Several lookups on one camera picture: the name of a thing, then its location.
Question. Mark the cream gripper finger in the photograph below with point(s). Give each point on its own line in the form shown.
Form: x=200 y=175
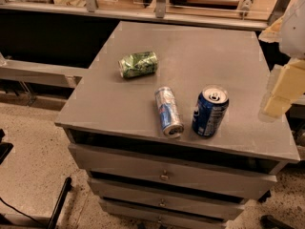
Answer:
x=285 y=86

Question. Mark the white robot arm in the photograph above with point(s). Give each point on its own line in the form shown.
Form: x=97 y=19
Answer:
x=289 y=32

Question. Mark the black pole on floor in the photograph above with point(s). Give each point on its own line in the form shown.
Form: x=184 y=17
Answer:
x=59 y=203

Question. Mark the green soda can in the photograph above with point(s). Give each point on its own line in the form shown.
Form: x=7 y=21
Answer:
x=138 y=64

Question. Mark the black object left edge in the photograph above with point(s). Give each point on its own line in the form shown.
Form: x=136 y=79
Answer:
x=5 y=147

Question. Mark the silver blue slim can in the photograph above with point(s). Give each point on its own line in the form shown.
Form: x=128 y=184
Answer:
x=170 y=120

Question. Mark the grey metal rail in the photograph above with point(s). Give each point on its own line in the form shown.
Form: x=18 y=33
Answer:
x=38 y=73

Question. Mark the blue Pepsi can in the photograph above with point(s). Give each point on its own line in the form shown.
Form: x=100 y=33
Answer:
x=212 y=104

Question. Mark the grey drawer cabinet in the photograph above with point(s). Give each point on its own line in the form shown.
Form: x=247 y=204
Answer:
x=106 y=110

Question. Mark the grey drawer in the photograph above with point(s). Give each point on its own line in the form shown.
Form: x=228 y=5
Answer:
x=165 y=199
x=159 y=216
x=205 y=177

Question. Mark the middle grey drawer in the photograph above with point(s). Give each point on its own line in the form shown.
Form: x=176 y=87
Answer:
x=165 y=199

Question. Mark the bottom grey drawer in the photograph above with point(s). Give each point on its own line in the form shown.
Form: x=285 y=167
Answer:
x=159 y=216

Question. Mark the top grey drawer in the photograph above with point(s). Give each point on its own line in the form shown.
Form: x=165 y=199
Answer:
x=205 y=177

